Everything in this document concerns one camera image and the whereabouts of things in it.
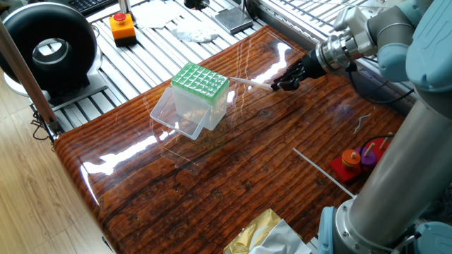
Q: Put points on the gold tissue pack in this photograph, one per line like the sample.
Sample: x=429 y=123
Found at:
x=254 y=234

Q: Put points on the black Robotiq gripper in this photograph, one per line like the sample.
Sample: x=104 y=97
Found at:
x=313 y=65

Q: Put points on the silver blue-capped robot arm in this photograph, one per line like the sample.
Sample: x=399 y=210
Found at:
x=399 y=176

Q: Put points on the silver metal post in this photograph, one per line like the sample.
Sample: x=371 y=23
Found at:
x=125 y=7

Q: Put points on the white crumpled tissue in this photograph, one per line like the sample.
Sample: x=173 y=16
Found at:
x=194 y=32

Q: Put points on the brown slanted pole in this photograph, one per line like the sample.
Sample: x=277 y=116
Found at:
x=23 y=70

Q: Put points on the small white curled strip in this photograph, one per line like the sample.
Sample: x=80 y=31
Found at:
x=360 y=121

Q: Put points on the silver platform scale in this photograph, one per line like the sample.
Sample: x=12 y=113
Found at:
x=233 y=19

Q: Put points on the black keyboard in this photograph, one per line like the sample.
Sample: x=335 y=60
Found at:
x=86 y=5

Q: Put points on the red peg toy base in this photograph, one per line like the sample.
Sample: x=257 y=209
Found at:
x=344 y=173

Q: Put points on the white paper sheet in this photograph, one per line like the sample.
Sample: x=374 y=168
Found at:
x=155 y=14

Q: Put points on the wood grain table mat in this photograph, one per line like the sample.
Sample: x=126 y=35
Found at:
x=247 y=158

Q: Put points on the clear pipette box green rack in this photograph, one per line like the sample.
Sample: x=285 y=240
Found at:
x=199 y=83

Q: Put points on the large clear pipette tip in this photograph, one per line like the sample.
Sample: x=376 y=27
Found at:
x=252 y=83

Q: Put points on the black round foot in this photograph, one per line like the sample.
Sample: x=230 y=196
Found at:
x=196 y=3

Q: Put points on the orange emergency stop button box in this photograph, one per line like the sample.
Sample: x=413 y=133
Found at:
x=121 y=30

